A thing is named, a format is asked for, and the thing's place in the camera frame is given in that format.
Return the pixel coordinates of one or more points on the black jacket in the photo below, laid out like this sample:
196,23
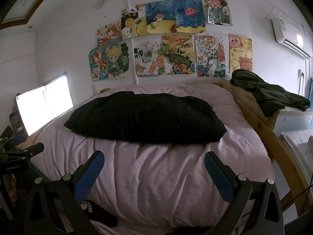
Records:
159,118

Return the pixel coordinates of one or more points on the anime girl drawing upper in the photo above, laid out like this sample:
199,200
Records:
109,34

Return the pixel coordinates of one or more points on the bird on beach drawing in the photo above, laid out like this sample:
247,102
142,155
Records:
160,17

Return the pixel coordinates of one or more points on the red hair kid drawing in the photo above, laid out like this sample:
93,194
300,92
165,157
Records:
218,12

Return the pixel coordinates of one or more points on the blond boy green drawing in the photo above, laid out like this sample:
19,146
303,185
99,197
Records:
118,61

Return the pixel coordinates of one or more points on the white air conditioner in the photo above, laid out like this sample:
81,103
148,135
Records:
291,37

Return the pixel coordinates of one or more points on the bright window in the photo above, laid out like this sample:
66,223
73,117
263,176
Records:
41,105

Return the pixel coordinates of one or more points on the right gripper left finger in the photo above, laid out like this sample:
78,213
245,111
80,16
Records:
78,185

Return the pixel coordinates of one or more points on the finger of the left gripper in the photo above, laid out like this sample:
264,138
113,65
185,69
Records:
31,150

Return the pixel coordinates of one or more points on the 2024 city drawing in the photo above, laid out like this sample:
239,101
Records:
210,54

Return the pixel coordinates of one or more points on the pink bed duvet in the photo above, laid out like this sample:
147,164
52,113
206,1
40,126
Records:
152,188

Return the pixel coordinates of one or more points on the pink jellyfish drawing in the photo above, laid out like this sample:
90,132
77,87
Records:
189,16

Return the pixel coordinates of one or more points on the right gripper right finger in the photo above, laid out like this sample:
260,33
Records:
230,186

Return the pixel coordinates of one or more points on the landscape flowers drawing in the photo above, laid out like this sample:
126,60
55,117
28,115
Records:
179,51

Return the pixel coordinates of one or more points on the wooden bed frame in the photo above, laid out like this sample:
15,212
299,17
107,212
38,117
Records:
299,195

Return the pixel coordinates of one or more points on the dark green garment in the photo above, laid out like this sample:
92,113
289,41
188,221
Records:
270,97

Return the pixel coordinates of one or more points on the pink pigs yellow drawing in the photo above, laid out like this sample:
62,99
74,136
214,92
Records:
240,53

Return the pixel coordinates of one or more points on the cup and oranges drawing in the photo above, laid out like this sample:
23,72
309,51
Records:
149,58

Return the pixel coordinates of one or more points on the swimming girl drawing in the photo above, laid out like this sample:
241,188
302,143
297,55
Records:
98,64

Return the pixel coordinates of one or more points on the pineapple black drawing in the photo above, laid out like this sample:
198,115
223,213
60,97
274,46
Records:
133,21

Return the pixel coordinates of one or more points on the white cabinet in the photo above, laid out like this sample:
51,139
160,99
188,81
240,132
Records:
291,119

